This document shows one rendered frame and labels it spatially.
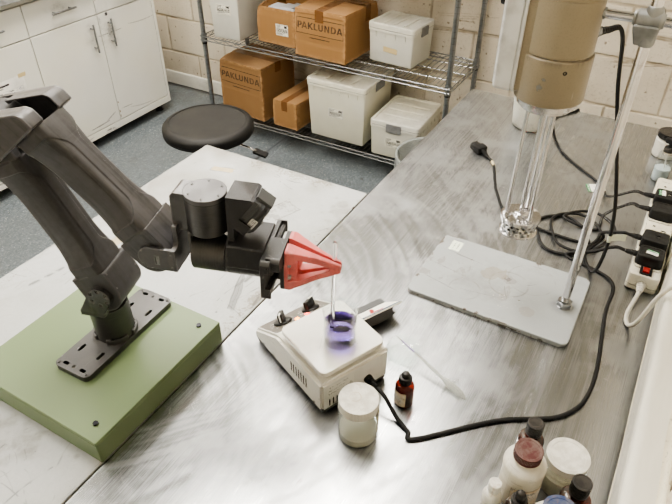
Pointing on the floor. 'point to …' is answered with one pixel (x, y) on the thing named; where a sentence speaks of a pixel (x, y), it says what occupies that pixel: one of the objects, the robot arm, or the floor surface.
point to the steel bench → (363, 465)
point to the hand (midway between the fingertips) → (335, 266)
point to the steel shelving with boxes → (370, 76)
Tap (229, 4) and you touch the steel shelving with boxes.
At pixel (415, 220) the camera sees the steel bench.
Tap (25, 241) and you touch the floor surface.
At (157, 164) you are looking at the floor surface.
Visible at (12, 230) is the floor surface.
